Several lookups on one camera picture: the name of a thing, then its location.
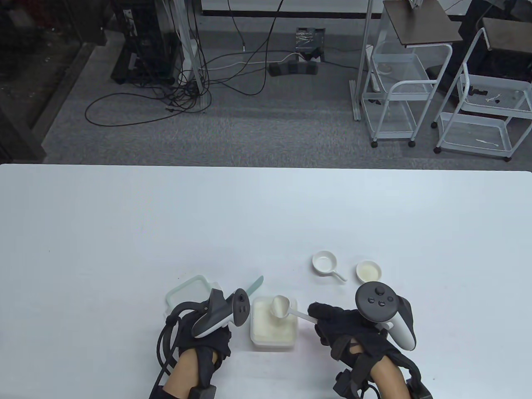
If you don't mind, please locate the person's left hand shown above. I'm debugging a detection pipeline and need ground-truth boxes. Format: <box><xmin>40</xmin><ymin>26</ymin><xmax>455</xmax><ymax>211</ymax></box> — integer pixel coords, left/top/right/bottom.
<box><xmin>177</xmin><ymin>319</ymin><xmax>233</xmax><ymax>360</ymax></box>

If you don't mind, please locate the person's right hand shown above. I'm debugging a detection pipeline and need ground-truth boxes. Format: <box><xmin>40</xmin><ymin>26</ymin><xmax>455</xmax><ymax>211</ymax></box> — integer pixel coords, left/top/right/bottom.
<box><xmin>308</xmin><ymin>302</ymin><xmax>421</xmax><ymax>369</ymax></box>

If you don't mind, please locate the white sugar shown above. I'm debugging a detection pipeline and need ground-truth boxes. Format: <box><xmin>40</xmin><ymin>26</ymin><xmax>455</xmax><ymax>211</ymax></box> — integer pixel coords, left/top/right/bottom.
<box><xmin>253</xmin><ymin>299</ymin><xmax>297</xmax><ymax>339</ymax></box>

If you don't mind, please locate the clear container lid green rim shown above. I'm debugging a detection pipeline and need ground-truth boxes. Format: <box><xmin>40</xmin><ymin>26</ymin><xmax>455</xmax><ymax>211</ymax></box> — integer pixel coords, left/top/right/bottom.
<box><xmin>165</xmin><ymin>274</ymin><xmax>226</xmax><ymax>311</ymax></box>

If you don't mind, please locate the clear plastic sugar container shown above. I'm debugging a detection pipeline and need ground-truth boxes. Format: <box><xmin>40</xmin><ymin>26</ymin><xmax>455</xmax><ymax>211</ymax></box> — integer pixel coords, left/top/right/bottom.
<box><xmin>250</xmin><ymin>296</ymin><xmax>300</xmax><ymax>352</ymax></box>

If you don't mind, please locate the white coffee spoon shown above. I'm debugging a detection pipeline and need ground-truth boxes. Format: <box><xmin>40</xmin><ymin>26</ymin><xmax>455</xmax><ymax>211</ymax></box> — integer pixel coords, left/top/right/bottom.
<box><xmin>271</xmin><ymin>295</ymin><xmax>318</xmax><ymax>323</ymax></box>

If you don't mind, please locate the person's left forearm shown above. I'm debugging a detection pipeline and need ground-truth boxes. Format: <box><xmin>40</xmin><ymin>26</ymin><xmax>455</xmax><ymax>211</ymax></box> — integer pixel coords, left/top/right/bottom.
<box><xmin>163</xmin><ymin>348</ymin><xmax>219</xmax><ymax>396</ymax></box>

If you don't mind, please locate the person's right forearm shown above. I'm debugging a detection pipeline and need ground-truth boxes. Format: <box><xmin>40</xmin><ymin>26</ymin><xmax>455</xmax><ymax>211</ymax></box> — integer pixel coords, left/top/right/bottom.
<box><xmin>369</xmin><ymin>357</ymin><xmax>411</xmax><ymax>399</ymax></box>

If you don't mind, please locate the white round measuring scoop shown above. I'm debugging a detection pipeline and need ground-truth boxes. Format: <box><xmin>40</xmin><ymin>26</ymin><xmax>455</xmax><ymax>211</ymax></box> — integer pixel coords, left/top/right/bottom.
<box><xmin>356</xmin><ymin>260</ymin><xmax>382</xmax><ymax>284</ymax></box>
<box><xmin>312</xmin><ymin>250</ymin><xmax>348</xmax><ymax>282</ymax></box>

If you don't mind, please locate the grey white VR controller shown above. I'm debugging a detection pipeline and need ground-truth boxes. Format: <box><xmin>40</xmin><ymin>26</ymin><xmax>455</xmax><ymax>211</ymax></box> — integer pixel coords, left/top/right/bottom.
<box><xmin>192</xmin><ymin>288</ymin><xmax>251</xmax><ymax>339</ymax></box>
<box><xmin>355</xmin><ymin>282</ymin><xmax>416</xmax><ymax>351</ymax></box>

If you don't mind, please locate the black glove sensor box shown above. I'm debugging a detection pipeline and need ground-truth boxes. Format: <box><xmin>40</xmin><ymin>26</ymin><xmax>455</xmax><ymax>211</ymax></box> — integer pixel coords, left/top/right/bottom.
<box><xmin>332</xmin><ymin>369</ymin><xmax>363</xmax><ymax>398</ymax></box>

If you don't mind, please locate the black foot pedal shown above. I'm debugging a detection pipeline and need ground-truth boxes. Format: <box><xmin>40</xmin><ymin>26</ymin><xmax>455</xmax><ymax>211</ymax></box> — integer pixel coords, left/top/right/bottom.
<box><xmin>268</xmin><ymin>60</ymin><xmax>320</xmax><ymax>78</ymax></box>

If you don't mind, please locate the black floor outlet box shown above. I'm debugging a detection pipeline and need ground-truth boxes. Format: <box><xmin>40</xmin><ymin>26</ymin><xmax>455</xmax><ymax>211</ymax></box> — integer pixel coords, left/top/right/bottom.
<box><xmin>296</xmin><ymin>27</ymin><xmax>326</xmax><ymax>59</ymax></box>

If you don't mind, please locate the black equipment rack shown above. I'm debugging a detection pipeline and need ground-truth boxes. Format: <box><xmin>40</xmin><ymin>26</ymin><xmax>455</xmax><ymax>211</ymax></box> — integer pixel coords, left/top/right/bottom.
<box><xmin>110</xmin><ymin>0</ymin><xmax>184</xmax><ymax>86</ymax></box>

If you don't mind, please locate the white cart with brown top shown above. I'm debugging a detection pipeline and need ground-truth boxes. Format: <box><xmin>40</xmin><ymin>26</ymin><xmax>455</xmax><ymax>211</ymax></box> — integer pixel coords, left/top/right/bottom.
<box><xmin>432</xmin><ymin>17</ymin><xmax>532</xmax><ymax>163</ymax></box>
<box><xmin>360</xmin><ymin>0</ymin><xmax>464</xmax><ymax>148</ymax></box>

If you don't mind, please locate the white desk with black edge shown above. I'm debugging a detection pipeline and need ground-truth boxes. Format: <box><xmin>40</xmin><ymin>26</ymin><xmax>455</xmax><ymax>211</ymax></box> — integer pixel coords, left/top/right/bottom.
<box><xmin>201</xmin><ymin>0</ymin><xmax>384</xmax><ymax>20</ymax></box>

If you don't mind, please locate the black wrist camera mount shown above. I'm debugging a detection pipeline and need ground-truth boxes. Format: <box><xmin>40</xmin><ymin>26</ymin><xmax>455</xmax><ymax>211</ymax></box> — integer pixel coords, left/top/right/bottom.
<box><xmin>149</xmin><ymin>383</ymin><xmax>217</xmax><ymax>399</ymax></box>
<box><xmin>405</xmin><ymin>372</ymin><xmax>433</xmax><ymax>399</ymax></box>

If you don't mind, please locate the black glove cable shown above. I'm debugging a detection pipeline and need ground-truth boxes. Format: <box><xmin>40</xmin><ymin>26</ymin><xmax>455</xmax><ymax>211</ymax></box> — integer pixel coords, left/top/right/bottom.
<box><xmin>155</xmin><ymin>303</ymin><xmax>205</xmax><ymax>399</ymax></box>

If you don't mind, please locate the silver aluminium frame post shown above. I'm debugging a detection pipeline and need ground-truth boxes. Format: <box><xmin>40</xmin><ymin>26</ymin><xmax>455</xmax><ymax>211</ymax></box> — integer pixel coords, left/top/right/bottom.
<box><xmin>350</xmin><ymin>0</ymin><xmax>375</xmax><ymax>121</ymax></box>
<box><xmin>164</xmin><ymin>0</ymin><xmax>212</xmax><ymax>112</ymax></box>

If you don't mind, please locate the bundle of black cables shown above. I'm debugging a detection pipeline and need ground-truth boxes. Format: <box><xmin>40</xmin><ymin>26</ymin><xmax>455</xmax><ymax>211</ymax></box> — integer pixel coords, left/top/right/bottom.
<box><xmin>85</xmin><ymin>0</ymin><xmax>287</xmax><ymax>127</ymax></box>

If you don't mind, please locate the white floor cable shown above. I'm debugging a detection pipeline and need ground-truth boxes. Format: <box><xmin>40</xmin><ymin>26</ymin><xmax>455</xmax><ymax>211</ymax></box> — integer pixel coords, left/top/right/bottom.
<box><xmin>206</xmin><ymin>52</ymin><xmax>300</xmax><ymax>71</ymax></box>

